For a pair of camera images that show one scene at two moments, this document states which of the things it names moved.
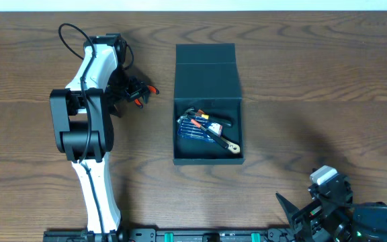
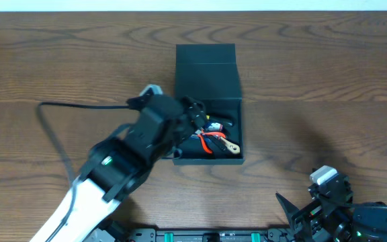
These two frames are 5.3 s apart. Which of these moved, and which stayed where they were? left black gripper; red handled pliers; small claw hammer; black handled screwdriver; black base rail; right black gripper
Moved: red handled pliers; left black gripper; small claw hammer
Stayed: black base rail; right black gripper; black handled screwdriver
